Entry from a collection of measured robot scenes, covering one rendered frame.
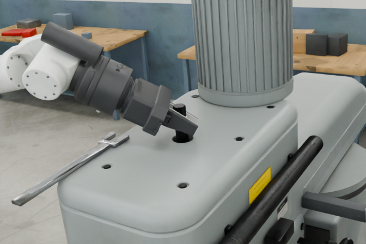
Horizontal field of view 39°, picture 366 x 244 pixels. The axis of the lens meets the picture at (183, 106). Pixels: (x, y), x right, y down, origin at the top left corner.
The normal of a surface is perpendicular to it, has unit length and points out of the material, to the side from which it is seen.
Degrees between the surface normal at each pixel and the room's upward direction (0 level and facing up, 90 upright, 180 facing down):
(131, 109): 90
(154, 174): 0
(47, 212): 0
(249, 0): 90
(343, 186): 0
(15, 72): 79
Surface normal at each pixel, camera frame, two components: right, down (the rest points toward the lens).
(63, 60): 0.39, -0.64
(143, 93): 0.43, -0.82
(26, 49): 0.50, 0.36
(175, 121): -0.05, 0.38
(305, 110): -0.09, -0.92
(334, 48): -0.65, 0.33
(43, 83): -0.20, 0.65
